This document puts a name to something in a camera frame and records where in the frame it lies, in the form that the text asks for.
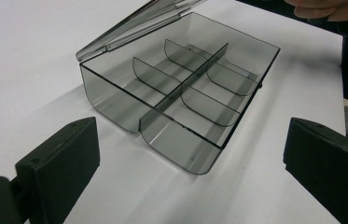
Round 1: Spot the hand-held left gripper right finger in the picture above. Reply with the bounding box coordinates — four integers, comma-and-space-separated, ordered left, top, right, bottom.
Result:
282, 117, 348, 224

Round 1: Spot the grey transparent compartment box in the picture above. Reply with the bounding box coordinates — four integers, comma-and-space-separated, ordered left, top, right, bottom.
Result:
75, 0, 281, 176

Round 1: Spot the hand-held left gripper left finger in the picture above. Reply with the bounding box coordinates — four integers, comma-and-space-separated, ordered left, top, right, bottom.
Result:
15, 117, 102, 224

